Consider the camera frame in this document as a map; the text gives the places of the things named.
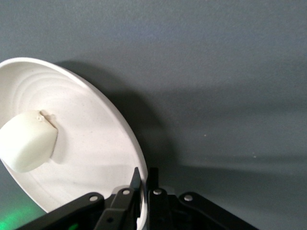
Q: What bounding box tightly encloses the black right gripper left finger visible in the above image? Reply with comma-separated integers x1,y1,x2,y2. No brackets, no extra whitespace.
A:
14,167,142,230

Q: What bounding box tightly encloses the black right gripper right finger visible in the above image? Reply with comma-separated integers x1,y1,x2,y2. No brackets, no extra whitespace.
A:
146,167,261,230

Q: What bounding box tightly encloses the round cream plate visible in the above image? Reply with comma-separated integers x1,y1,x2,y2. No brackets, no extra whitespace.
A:
0,57,148,230

